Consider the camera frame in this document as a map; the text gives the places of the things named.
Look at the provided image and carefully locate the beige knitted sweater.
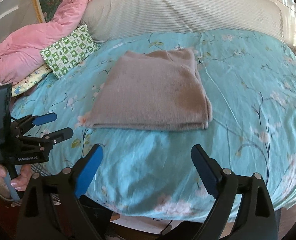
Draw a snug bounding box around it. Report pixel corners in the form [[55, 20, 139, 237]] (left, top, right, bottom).
[[83, 48, 212, 131]]

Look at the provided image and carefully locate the turquoise floral bed sheet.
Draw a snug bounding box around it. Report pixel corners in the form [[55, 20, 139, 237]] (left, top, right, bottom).
[[10, 28, 296, 223]]

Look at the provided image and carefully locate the white striped pillow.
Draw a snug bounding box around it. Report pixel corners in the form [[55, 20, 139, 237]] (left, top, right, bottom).
[[82, 0, 296, 49]]

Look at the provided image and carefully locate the green white patterned pillow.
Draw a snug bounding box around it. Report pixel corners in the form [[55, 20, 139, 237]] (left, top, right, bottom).
[[40, 24, 100, 79]]

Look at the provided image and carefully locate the pink quilted blanket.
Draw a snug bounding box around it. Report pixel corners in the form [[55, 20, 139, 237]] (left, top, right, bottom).
[[0, 0, 91, 84]]

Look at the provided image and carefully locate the person's left hand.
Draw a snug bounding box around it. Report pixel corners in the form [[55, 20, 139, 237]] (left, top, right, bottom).
[[0, 163, 35, 199]]

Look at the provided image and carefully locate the yellow floral cloth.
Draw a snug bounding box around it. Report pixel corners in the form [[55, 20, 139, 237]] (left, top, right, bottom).
[[12, 64, 52, 97]]

